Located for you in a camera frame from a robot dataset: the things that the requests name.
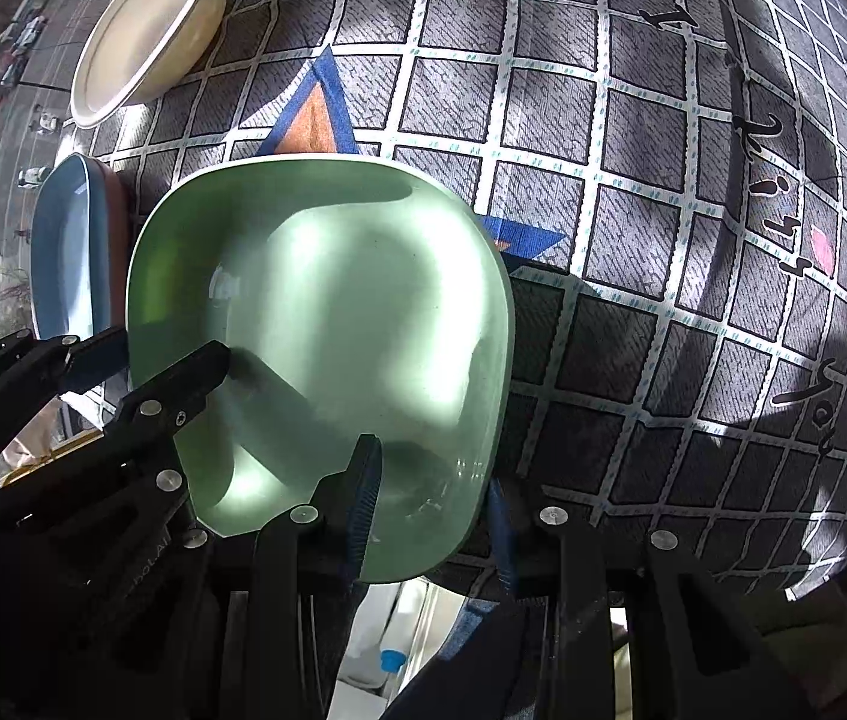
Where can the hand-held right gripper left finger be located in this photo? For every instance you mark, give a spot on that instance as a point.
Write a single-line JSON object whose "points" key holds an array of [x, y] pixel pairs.
{"points": [[365, 510]]}

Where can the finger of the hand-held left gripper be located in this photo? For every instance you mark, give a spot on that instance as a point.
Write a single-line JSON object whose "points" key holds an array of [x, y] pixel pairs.
{"points": [[97, 361], [194, 379]]}

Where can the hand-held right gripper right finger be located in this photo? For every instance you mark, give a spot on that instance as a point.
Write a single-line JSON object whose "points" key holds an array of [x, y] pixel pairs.
{"points": [[500, 540]]}

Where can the green square plate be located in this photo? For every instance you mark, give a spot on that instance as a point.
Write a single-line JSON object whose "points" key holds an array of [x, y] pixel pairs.
{"points": [[333, 300]]}

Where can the blue plate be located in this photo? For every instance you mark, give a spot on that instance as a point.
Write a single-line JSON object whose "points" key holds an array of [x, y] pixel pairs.
{"points": [[63, 255]]}

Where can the pink plate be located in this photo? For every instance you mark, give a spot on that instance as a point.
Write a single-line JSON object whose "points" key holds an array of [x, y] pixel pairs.
{"points": [[118, 232]]}

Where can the white container with blue cap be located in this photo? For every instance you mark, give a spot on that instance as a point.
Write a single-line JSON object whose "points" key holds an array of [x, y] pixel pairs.
{"points": [[392, 658]]}

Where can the white bowl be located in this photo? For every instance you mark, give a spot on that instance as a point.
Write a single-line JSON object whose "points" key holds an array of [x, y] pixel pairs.
{"points": [[139, 30]]}

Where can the grey checked printed blanket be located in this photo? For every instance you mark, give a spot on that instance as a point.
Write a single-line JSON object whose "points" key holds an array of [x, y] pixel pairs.
{"points": [[618, 165]]}

